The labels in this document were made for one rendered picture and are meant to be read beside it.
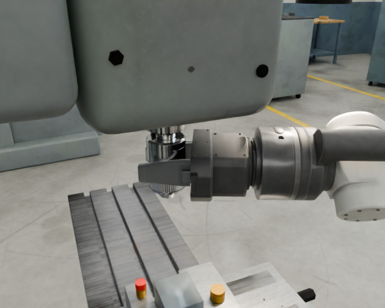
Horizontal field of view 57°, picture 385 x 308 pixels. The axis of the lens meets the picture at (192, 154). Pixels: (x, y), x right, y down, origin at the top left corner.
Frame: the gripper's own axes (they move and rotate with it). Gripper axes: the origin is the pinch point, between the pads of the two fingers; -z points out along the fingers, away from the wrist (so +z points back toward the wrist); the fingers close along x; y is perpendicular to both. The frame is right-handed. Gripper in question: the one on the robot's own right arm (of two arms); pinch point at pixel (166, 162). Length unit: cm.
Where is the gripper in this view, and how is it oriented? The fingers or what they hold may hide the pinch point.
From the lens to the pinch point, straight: 43.7
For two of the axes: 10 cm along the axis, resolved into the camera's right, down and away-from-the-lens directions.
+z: 10.0, 0.1, -0.4
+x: -0.4, 4.2, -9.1
